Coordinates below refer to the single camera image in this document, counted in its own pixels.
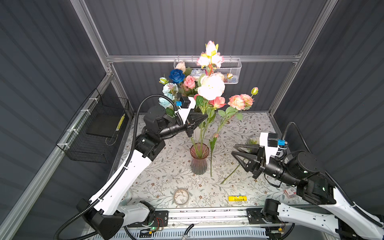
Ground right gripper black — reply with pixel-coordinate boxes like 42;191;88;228
230;142;297;188

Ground pink roses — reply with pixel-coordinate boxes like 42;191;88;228
175;60;234;100

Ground small pink bud stem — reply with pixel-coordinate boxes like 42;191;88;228
209;132;219;177

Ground large cream peony stem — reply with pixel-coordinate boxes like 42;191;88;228
197;41;225;158

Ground purple glass vase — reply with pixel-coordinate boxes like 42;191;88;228
190;143;210;175

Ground blue rose stem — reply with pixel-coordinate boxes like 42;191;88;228
169;69;186;84

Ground white ribbed ceramic vase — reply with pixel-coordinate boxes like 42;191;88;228
193;127;204;144

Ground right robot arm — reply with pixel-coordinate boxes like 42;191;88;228
232;145;384;240

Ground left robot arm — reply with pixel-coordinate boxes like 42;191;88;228
77;106;208;240

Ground bunch of artificial flowers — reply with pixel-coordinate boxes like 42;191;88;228
221;137;259;185

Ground yellow label tag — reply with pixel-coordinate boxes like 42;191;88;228
228;196;248;202

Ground floral table mat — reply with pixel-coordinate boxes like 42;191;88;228
130;112;304;209

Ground small red white box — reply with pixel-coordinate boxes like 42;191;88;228
284;188;297;199

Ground clear tape roll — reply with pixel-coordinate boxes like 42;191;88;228
173;188;190;206

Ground black notebook in basket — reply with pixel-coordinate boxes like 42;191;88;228
86;114;121;138

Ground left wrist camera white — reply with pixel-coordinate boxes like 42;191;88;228
175;96;196;125

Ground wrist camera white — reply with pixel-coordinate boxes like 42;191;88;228
260;132;288;165
175;96;196;125

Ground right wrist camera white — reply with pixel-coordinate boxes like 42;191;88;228
260;132;288;165

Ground white wire wall basket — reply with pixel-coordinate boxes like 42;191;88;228
174;58;242;85

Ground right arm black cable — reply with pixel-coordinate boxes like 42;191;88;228
278;121;384;229

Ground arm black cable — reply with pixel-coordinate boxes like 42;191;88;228
53;94;182;240
278;121;384;229

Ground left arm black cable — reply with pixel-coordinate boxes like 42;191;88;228
53;94;182;240

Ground black wire wall basket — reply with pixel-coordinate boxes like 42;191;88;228
57;90;132;164

